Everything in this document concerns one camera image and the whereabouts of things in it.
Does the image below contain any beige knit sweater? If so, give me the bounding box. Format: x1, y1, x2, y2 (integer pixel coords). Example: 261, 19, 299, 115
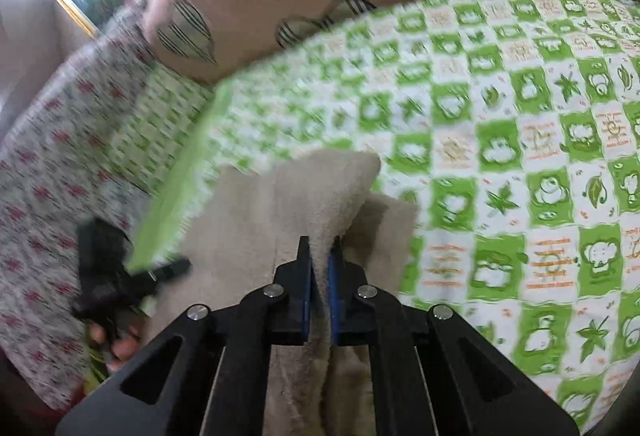
145, 149, 416, 435

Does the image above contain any person's left hand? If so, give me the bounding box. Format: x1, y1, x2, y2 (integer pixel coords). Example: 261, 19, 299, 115
89, 315, 146, 375

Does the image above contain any red floral white quilt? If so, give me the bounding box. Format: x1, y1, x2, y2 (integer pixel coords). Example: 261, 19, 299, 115
1, 0, 154, 409

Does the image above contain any green white patterned bed sheet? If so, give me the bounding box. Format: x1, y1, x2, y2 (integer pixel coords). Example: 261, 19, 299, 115
106, 0, 639, 432

